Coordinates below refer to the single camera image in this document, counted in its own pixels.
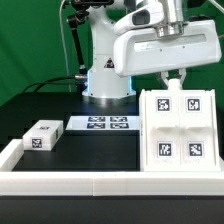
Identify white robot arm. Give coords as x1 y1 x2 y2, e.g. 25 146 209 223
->
82 0 221 104

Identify white cabinet body box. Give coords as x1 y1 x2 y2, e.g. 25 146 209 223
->
139 79 221 172

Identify white cabinet top block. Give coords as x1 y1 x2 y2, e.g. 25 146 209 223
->
23 120 64 151

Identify white base tag plate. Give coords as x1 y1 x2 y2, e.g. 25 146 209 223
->
66 116 139 131

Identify black cables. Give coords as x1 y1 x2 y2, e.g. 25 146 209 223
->
21 75 88 94

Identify white cabinet door panel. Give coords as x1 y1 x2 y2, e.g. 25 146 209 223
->
180 93 214 169
146 93 179 169

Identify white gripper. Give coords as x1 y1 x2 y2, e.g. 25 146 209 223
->
113 6 222 88

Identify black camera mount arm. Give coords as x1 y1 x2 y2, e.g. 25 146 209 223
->
65 0 115 81

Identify grey hanging cable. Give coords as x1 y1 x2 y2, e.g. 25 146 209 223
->
58 0 73 94

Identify white obstacle wall fence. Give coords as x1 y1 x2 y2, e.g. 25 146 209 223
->
0 139 224 196

